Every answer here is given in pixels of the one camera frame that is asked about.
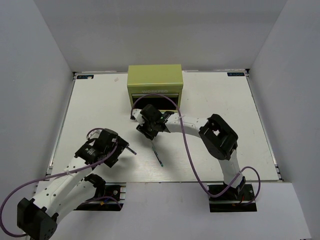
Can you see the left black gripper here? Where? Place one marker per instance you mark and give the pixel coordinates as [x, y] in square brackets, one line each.
[122, 144]

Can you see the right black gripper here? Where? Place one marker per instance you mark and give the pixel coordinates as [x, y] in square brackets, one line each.
[143, 129]

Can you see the purple gel pen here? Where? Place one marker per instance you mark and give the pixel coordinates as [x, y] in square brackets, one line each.
[132, 151]

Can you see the green gel pen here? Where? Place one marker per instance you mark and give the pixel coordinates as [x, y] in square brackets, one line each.
[157, 156]

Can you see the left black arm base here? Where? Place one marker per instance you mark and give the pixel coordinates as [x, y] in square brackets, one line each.
[108, 197]

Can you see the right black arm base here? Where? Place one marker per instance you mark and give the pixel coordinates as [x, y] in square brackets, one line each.
[228, 203]

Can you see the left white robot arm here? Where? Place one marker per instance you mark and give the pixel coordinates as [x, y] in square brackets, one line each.
[39, 216]

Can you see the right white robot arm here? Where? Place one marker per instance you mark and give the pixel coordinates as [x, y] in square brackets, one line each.
[218, 137]

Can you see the green metal tool chest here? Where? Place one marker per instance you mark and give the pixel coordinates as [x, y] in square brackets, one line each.
[159, 78]

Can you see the left blue corner label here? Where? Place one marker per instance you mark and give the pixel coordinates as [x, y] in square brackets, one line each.
[85, 77]

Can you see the blue corner label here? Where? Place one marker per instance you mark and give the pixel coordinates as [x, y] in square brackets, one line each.
[236, 74]
[85, 77]

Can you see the right blue corner label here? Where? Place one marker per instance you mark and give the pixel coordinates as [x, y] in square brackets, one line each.
[236, 74]

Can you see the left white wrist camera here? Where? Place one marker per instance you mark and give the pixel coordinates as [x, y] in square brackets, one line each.
[93, 134]

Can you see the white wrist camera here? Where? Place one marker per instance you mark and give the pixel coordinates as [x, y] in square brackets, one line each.
[137, 116]
[93, 134]

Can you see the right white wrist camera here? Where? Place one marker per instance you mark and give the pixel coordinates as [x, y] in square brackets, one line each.
[137, 116]

